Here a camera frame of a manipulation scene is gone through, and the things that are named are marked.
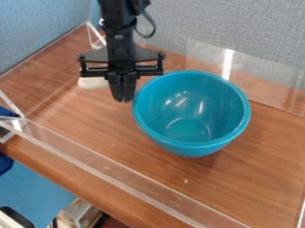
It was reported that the clear acrylic left bracket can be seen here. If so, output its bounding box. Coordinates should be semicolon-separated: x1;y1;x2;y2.
0;90;26;143

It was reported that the blue plastic bowl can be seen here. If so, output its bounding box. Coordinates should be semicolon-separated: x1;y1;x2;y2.
133;70;252;158

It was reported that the clear acrylic front barrier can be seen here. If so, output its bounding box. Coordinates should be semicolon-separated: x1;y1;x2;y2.
5;118;249;228

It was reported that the metal table leg frame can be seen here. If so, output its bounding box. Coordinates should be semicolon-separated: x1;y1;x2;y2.
49;199;104;228

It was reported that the white brown toy mushroom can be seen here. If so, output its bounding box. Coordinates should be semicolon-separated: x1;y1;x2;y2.
78;77;109;89

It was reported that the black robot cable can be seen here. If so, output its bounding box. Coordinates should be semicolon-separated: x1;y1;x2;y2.
133;5;158;39

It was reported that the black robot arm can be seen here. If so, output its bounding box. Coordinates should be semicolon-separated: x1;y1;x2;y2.
78;0;165;102

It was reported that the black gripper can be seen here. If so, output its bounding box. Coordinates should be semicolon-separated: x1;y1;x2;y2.
78;28;165;102

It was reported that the blue cloth object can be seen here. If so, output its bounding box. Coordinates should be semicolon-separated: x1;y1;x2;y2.
0;105;17;175

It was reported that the black white device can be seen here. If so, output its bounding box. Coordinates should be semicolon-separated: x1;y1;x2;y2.
0;207;35;228

